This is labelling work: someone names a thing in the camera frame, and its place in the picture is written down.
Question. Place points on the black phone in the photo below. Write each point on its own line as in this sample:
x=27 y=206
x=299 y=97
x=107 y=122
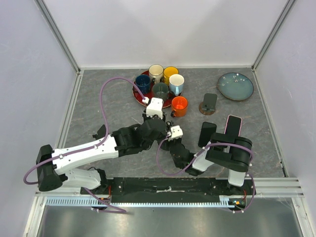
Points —
x=206 y=132

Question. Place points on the pink case smartphone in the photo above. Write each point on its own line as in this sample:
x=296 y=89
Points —
x=233 y=126

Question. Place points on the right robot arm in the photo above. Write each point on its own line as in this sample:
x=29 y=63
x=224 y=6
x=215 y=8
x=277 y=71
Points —
x=233 y=153

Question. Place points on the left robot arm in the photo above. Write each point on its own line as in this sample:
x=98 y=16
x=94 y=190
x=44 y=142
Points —
x=125 y=141

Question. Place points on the black angled phone stand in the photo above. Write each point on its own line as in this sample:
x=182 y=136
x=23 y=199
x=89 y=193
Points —
x=100 y=133

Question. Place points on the orange mug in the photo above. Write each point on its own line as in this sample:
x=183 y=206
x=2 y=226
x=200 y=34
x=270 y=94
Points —
x=179 y=106

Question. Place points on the grey glass mug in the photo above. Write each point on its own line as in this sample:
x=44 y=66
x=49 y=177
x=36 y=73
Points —
x=161 y=90

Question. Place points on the dark blue mug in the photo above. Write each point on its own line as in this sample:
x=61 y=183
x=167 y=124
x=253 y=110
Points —
x=143 y=82

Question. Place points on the light blue white mug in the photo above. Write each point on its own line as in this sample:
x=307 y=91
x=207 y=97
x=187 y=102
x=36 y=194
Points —
x=176 y=83

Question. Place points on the cream mug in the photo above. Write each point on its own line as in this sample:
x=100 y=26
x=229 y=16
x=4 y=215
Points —
x=156 y=73

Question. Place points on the yellow mug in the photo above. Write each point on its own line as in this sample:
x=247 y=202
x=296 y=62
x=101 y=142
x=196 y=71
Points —
x=167 y=73

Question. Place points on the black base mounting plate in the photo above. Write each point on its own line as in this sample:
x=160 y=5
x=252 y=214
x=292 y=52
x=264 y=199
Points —
x=171 y=190

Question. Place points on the blue ceramic plate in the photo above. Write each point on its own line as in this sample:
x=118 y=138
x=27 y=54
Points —
x=235 y=86

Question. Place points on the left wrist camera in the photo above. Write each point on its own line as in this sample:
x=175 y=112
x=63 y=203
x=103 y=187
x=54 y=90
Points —
x=154 y=107

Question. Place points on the slotted cable duct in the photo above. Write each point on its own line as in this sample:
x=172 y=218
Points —
x=223 y=202

